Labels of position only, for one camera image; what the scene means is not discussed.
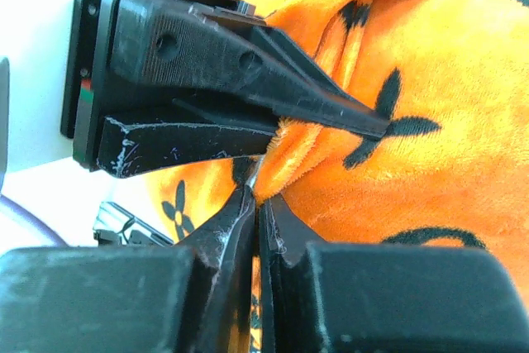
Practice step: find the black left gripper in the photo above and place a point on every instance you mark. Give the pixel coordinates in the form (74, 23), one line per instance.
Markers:
(121, 124)

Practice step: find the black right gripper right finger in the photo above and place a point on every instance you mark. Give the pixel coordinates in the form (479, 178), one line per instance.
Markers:
(294, 291)

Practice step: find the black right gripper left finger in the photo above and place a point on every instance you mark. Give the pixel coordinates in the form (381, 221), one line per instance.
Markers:
(216, 309)

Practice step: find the orange patterned plush pillowcase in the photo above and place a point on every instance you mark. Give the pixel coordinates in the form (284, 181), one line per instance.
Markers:
(452, 77)

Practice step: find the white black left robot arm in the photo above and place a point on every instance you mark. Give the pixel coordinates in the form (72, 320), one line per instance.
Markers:
(35, 36)

